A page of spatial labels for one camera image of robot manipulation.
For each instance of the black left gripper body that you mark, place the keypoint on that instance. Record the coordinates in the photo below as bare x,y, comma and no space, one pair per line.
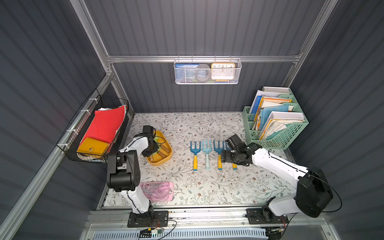
153,147

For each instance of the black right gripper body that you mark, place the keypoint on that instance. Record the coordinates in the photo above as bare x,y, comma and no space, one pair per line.
229,156

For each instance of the dark blue rake yellow handle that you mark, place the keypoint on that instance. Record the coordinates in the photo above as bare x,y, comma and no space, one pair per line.
235,167

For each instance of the yellow plastic storage box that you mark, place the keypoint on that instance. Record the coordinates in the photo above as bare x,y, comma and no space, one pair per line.
164,152

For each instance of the light blue rake pale handle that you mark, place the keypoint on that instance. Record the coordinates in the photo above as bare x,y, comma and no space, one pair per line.
207,149

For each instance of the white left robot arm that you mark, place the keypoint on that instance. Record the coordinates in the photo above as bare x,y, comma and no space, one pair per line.
124,176

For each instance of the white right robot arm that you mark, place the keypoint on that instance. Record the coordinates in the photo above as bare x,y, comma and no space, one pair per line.
313,193

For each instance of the yellow box in basket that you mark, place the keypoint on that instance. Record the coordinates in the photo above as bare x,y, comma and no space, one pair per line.
90,146

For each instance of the blue box in basket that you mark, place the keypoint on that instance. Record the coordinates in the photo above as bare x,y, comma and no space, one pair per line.
185,73

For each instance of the red folder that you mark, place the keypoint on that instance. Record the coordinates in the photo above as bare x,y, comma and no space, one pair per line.
106,124

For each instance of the green plastic file organizer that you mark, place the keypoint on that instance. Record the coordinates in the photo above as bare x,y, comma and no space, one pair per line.
281,141

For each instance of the papers and folders stack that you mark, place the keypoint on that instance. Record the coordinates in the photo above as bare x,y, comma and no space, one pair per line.
274,110

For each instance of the pink plastic case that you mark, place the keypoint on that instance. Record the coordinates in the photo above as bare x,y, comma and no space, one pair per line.
158,191

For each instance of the grey tape roll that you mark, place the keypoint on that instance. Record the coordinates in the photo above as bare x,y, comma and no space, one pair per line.
203,73

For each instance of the yellow white clock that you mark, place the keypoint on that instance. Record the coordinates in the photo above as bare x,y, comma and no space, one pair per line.
222,72

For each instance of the black wire side basket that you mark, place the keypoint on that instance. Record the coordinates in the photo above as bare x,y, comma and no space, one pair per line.
76,133

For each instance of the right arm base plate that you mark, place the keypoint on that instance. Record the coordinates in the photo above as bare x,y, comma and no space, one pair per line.
258,216

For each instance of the white wire wall basket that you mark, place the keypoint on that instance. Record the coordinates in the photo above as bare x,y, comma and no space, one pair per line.
209,61

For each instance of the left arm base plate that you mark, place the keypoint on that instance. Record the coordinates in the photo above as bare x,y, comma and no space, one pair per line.
150,219

